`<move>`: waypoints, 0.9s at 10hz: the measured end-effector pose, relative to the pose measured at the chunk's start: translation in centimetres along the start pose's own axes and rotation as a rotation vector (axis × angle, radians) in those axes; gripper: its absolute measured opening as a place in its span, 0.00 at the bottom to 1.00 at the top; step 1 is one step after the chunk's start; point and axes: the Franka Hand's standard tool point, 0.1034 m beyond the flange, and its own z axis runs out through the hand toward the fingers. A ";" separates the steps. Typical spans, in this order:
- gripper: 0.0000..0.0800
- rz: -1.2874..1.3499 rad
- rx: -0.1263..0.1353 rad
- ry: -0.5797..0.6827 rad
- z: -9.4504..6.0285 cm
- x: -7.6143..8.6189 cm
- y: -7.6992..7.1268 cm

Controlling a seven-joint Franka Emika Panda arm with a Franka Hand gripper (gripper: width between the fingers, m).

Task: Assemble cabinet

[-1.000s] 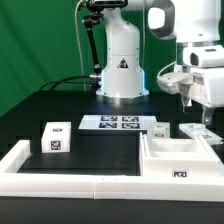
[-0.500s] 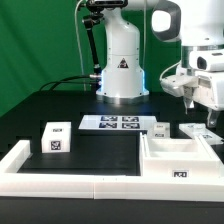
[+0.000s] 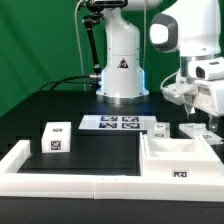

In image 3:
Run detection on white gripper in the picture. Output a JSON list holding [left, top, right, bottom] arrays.
[[182, 56, 224, 131]]

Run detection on white cabinet door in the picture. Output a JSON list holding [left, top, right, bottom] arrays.
[[179, 123, 224, 145], [153, 122, 170, 138]]

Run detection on white cabinet body box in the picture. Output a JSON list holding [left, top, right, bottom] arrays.
[[139, 134, 224, 179]]

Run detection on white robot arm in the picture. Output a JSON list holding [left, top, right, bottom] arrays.
[[97, 0, 224, 131]]

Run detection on white cabinet top block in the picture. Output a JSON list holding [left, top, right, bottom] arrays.
[[41, 122, 71, 153]]

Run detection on white marker base sheet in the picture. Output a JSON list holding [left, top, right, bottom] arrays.
[[79, 115, 156, 130]]

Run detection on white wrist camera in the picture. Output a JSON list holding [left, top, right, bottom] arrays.
[[160, 71, 185, 105]]

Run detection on white U-shaped obstacle frame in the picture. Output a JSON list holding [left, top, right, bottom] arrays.
[[0, 140, 224, 202]]

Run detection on black cables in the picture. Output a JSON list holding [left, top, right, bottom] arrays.
[[39, 75, 102, 92]]

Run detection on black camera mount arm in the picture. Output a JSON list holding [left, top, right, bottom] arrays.
[[82, 0, 128, 76]]

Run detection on grey thin cable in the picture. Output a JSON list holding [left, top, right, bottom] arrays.
[[74, 0, 88, 92]]

